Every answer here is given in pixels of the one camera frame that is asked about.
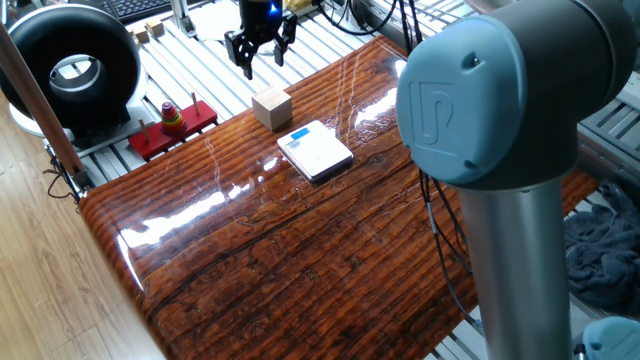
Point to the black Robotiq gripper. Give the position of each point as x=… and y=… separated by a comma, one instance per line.
x=260, y=20

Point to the light wooden cube block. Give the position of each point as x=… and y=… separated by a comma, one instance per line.
x=272, y=107

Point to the silver and blue UR5 arm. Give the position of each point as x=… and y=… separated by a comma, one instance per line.
x=500, y=110

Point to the white box with yellow parts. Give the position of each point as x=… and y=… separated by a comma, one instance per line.
x=300, y=6

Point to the white crumpled cloth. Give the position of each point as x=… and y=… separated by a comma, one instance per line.
x=215, y=20

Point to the small wooden cube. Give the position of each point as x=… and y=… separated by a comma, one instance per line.
x=155, y=27
x=140, y=34

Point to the white flat square box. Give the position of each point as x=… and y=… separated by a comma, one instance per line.
x=315, y=149

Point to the black computer keyboard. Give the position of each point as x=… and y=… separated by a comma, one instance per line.
x=132, y=7

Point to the wood grain table mat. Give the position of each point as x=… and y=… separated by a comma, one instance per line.
x=280, y=240

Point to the brown wooden pole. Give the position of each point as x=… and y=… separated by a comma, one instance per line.
x=40, y=100

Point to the dark blue crumpled cloth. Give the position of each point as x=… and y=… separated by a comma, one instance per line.
x=605, y=250

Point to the small aluminium post stand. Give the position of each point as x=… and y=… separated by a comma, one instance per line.
x=182, y=20

